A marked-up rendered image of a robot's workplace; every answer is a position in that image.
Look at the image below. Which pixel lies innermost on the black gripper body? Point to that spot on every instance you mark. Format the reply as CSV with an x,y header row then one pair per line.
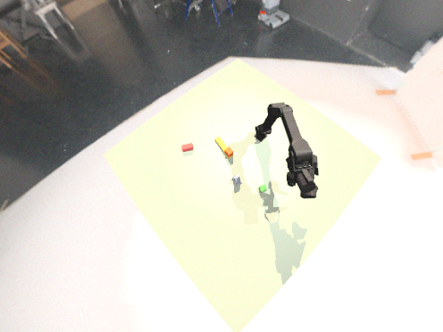
x,y
312,194

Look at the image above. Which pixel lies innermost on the small red block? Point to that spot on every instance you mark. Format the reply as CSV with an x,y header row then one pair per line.
x,y
187,147

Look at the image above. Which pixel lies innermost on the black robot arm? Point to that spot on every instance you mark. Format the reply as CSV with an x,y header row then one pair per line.
x,y
299,150

